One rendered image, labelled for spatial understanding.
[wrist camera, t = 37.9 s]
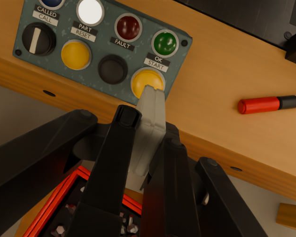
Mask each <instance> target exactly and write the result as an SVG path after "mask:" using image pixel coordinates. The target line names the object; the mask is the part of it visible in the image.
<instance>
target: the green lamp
mask: <svg viewBox="0 0 296 237"><path fill-rule="evenodd" d="M176 45H177V42H176V39H175V37H174V36H173V35H172V34H171V33H169V32H162V33H160V34H158V35H157V36H156V38H155V40H154V48H155V50H156V52H157V53H159V54H161V55H169V54H171V53H172V52H173V51H174V50H175V48H176Z"/></svg>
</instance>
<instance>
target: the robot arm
mask: <svg viewBox="0 0 296 237"><path fill-rule="evenodd" d="M97 122H98V118H97V117H96V116H95V115H94V114H93V113H91V112H89V111H87V110H84V109H75V110H72V111H70V112H68V113H66V114H64V115H62V116H60V117H58V118H56V119H54V120H52V121H49V122H47V123H45V124H43V125H41V126H39V127H37V128H35V129H33V130H31V131H29V132H27V133H25V134H23V135H21V136H19V137H17V138H15V139H13V140H11V141H9V142H7V143H5V144H3V145H1V146H0V236H1V235H3V234H4V233H5V232H6V231H7V230H8V229H9V228H11V227H12V226H13V225H14V224H15V223H16V222H17V221H18V220H20V219H21V218H22V217H23V216H24V215H25V214H26V213H27V212H29V211H30V210H31V209H32V208H33V207H34V206H35V205H36V204H37V203H38V202H39V201H41V200H42V199H43V198H44V197H45V196H46V195H47V194H49V193H50V192H51V191H52V190H53V189H54V188H55V187H57V186H58V185H59V184H60V183H61V182H62V181H63V180H64V179H66V178H67V177H68V176H69V175H70V174H71V173H72V172H74V171H75V170H76V169H77V168H78V167H79V166H80V165H81V164H82V162H83V160H88V161H94V162H95V164H94V166H93V168H92V171H91V173H90V176H89V178H88V180H87V183H86V186H85V188H84V190H83V193H82V195H81V198H80V200H79V202H78V204H77V207H76V209H75V211H74V214H73V216H72V219H71V221H70V223H69V226H68V228H67V230H66V233H65V235H64V237H120V234H121V228H122V223H123V217H121V216H120V212H121V206H122V202H123V196H124V191H125V185H126V180H127V175H128V172H130V171H132V172H133V174H135V175H138V176H140V177H143V176H145V175H146V173H147V171H148V169H149V172H148V174H147V176H146V178H145V180H144V182H143V184H142V186H141V188H140V190H141V191H142V189H143V188H144V192H143V201H142V211H141V221H140V233H139V237H268V235H267V234H266V232H265V231H264V229H263V228H262V226H261V225H260V223H259V222H258V220H257V219H256V217H255V216H254V214H253V213H252V211H251V210H250V208H249V207H248V206H247V204H246V203H245V201H244V200H243V198H242V197H241V195H240V194H239V192H238V190H237V189H236V187H235V186H234V185H233V183H232V182H231V180H230V179H229V177H228V176H227V174H226V173H225V171H224V170H223V168H222V167H221V166H220V164H218V163H217V162H216V161H215V160H213V159H211V158H208V157H200V158H199V160H198V162H197V161H195V160H193V159H192V158H190V157H189V156H188V155H187V149H186V147H185V145H184V144H182V143H181V142H180V137H179V130H178V128H177V127H176V126H175V125H174V124H171V123H169V122H166V121H165V95H164V91H163V90H160V89H158V88H157V89H154V87H153V86H150V85H148V84H147V85H145V86H144V89H143V91H142V93H141V96H140V98H139V101H138V103H137V106H136V108H134V107H131V106H128V105H123V104H122V105H119V106H118V108H117V110H116V113H115V115H114V118H113V120H112V122H111V123H109V124H101V123H97ZM208 195H209V201H208V203H207V204H206V203H205V200H206V198H207V196H208Z"/></svg>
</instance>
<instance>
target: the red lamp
mask: <svg viewBox="0 0 296 237"><path fill-rule="evenodd" d="M139 31H140V25H139V23H138V21H137V20H136V19H135V18H134V17H132V16H124V17H122V18H121V19H120V20H119V21H118V23H117V32H118V34H119V35H120V37H122V38H123V39H125V40H132V39H134V38H135V37H136V36H137V35H138V34H139Z"/></svg>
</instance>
